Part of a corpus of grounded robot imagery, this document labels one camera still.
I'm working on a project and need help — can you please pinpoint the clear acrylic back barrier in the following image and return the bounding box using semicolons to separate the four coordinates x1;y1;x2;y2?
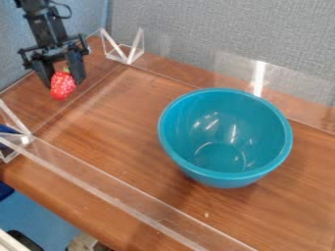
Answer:
100;27;335;134

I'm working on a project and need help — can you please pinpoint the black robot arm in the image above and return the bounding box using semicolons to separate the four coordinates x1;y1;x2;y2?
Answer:
15;0;91;88

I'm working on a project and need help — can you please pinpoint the dark blue object at left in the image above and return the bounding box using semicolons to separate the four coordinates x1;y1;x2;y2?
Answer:
0;123;20;202

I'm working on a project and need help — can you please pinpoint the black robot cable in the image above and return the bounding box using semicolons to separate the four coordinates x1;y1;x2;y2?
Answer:
48;1;73;20

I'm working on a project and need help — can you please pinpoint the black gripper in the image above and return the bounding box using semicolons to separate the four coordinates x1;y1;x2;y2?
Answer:
19;9;90;88

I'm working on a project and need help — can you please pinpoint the blue plastic bowl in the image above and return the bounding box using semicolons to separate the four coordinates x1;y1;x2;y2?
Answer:
158;88;294;188

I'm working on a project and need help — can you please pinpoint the clear acrylic front barrier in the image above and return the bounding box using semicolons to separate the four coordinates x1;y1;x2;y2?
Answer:
0;131;259;251

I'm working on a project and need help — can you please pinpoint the red toy strawberry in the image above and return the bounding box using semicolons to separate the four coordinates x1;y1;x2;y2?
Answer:
49;67;76;100

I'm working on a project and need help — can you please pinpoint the clear acrylic corner bracket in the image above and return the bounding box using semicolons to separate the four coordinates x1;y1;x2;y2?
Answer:
100;28;146;65

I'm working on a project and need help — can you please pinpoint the black object bottom left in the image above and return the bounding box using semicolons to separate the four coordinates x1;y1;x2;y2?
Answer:
7;229;44;251

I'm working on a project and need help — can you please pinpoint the clear acrylic barrier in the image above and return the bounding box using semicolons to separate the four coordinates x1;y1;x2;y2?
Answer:
100;27;335;134
0;131;259;251

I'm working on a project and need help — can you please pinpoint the clear acrylic left bracket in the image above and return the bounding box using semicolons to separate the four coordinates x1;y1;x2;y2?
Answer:
0;99;33;163

